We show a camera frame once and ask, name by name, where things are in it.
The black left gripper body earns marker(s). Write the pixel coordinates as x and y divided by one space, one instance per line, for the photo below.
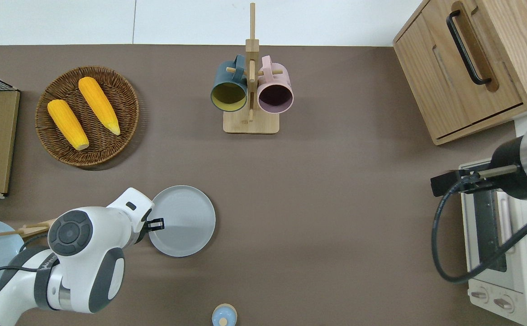
142 233

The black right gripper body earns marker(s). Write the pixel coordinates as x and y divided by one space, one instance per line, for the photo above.
444 183

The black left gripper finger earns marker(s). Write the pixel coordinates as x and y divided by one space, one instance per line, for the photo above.
156 228
156 220

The gray plate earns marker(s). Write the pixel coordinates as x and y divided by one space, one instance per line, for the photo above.
186 222

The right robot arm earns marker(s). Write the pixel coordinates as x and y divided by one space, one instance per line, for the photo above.
525 158

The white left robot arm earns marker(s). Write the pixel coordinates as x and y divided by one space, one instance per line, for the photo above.
87 253

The wooden cabinet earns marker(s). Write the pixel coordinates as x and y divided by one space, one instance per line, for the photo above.
435 90

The white toaster oven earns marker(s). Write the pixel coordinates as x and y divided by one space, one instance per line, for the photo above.
485 280

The wooden dish rack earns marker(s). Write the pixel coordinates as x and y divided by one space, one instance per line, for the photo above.
35 228

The blue bell with wooden knob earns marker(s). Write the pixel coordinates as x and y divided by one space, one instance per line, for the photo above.
224 314

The toaster oven knob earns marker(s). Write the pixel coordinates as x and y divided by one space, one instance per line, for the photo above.
479 295
503 303

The long pointed corn cob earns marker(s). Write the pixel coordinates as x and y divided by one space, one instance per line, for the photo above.
99 105

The short blunt corn cob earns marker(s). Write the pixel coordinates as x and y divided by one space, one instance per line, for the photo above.
67 124

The wooden mug tree stand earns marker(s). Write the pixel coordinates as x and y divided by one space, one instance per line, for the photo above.
250 123

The round wicker basket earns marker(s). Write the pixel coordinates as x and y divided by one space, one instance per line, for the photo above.
109 90

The teal mug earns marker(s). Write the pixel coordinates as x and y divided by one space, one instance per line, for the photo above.
229 81

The pink mug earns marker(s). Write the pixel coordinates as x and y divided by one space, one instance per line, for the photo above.
276 81

